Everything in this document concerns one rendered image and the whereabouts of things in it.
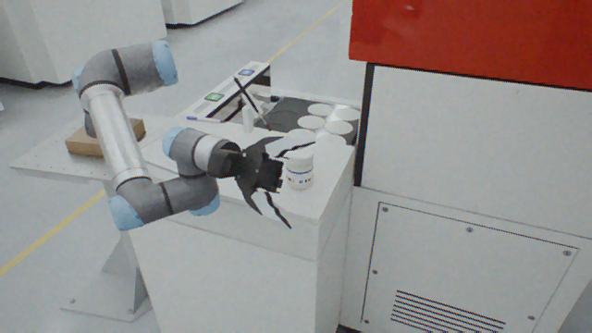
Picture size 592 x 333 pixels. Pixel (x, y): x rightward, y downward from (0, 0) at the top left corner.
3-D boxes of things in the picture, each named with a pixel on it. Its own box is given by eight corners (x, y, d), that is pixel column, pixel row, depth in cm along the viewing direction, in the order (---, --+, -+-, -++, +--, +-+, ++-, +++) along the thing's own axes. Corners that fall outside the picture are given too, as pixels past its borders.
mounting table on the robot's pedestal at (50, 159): (22, 195, 144) (6, 166, 136) (99, 134, 179) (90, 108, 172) (138, 213, 136) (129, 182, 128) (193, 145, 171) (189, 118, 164)
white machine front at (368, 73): (400, 89, 189) (415, -2, 166) (360, 187, 126) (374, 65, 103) (394, 88, 189) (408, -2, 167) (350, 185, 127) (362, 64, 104)
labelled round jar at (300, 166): (316, 177, 106) (317, 146, 101) (307, 192, 101) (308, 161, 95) (291, 171, 108) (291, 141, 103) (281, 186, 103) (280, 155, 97)
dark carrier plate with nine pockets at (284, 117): (368, 111, 154) (368, 109, 153) (344, 156, 127) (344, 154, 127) (286, 97, 164) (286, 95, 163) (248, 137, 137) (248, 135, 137)
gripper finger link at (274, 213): (305, 228, 69) (280, 186, 73) (287, 228, 64) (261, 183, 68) (293, 238, 70) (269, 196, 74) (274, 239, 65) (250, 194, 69)
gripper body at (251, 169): (292, 157, 75) (246, 143, 81) (265, 150, 67) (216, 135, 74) (282, 196, 75) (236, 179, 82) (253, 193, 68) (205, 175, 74)
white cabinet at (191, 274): (368, 240, 221) (388, 106, 175) (310, 418, 147) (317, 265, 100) (264, 212, 240) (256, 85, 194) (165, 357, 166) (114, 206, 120)
